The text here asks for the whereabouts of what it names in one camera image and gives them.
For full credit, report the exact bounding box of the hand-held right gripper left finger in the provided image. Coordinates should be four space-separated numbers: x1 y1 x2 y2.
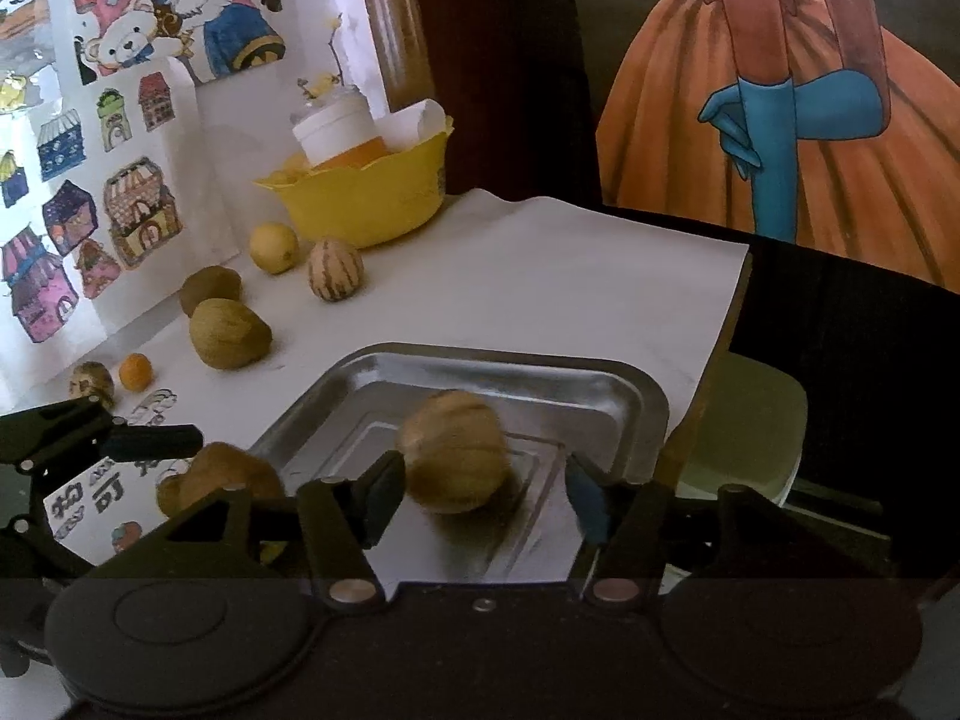
112 452 407 614

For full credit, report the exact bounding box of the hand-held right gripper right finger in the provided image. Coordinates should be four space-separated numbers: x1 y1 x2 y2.
566 452 893 611

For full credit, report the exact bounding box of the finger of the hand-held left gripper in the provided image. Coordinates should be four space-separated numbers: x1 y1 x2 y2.
0 516 100 584
0 396 205 475

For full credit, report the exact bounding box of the brown kiwi fruit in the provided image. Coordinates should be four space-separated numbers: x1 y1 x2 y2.
178 442 286 526
178 265 243 318

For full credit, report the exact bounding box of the tan round melon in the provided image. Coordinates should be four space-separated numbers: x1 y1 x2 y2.
396 390 517 516

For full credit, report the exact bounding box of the metal tray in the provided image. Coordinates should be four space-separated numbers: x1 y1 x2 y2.
244 345 671 586

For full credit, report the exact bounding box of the large olive kiwi fruit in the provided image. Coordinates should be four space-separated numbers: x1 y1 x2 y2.
187 298 272 370

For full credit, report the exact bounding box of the striped melon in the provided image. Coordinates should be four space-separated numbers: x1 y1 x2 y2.
306 238 366 302

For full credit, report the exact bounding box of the small brown fruit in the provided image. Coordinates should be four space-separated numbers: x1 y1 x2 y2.
155 474 188 518

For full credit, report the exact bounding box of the small orange fruit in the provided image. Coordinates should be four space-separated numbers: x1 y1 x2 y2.
118 353 154 392

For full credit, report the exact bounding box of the small walnut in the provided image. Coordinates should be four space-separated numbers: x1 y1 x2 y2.
69 361 116 410

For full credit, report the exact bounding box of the pale green chair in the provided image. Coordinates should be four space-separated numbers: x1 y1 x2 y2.
675 356 811 503

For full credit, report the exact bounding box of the yellow lemon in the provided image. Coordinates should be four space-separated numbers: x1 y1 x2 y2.
249 221 301 275

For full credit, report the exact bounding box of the white paper table cover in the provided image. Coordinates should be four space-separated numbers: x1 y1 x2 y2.
0 191 755 586

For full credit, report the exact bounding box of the house drawings poster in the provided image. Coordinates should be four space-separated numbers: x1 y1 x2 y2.
0 60 200 391

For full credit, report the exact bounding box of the yellow plastic bowl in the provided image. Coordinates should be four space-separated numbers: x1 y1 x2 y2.
253 114 456 250

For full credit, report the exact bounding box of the small yellow fruit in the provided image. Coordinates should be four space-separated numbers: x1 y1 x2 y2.
266 154 312 187

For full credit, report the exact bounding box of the white lidded orange jar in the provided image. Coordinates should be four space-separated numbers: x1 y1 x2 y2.
291 82 387 170

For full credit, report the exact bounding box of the white paper roll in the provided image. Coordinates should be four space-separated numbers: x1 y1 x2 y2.
371 97 451 155

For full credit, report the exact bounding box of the yellow flower sprig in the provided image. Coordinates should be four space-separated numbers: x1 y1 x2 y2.
296 11 350 102

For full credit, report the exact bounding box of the cartoon room poster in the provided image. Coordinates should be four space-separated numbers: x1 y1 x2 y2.
0 0 83 115

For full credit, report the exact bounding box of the cartoon bear poster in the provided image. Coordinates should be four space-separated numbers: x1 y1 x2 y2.
71 0 290 87

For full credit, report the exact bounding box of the orange dress wall poster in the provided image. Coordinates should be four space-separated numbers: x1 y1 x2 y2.
596 0 960 290

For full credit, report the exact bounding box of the brown wooden door frame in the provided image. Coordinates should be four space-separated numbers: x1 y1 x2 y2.
352 0 601 203

